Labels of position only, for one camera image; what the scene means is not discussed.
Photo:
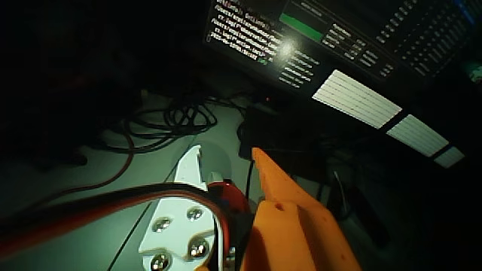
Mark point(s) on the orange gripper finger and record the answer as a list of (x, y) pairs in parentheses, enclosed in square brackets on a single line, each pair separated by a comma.
[(293, 237)]

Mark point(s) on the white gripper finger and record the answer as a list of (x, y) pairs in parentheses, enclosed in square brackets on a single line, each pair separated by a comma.
[(177, 233)]

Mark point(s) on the dark computer screen with text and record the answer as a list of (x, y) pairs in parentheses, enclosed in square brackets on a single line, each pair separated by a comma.
[(357, 99)]

